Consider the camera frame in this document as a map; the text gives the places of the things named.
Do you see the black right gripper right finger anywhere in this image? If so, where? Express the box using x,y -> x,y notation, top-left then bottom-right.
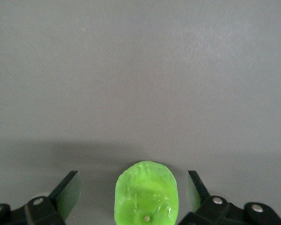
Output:
177,170 -> 281,225

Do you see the green toy pepper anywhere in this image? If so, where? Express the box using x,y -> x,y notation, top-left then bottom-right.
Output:
114,160 -> 180,225

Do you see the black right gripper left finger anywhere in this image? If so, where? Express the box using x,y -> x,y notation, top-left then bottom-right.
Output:
0,170 -> 81,225

